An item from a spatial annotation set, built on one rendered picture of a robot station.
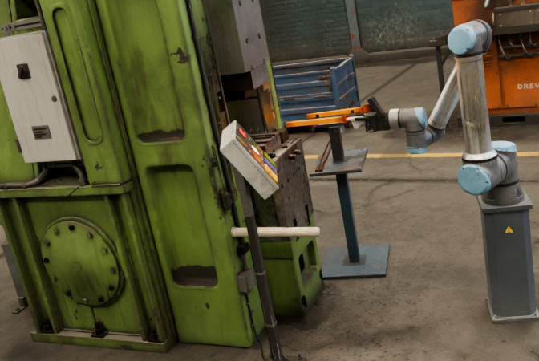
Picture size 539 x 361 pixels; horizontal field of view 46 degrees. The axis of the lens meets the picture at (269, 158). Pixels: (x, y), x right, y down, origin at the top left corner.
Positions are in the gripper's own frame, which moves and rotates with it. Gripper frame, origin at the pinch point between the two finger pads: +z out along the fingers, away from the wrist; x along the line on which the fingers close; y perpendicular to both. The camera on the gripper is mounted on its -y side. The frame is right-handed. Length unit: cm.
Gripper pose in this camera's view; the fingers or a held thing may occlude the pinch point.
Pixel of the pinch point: (349, 117)
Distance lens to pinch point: 314.1
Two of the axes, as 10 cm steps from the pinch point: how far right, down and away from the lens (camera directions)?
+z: -9.1, 0.3, 4.1
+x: 3.8, -3.2, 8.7
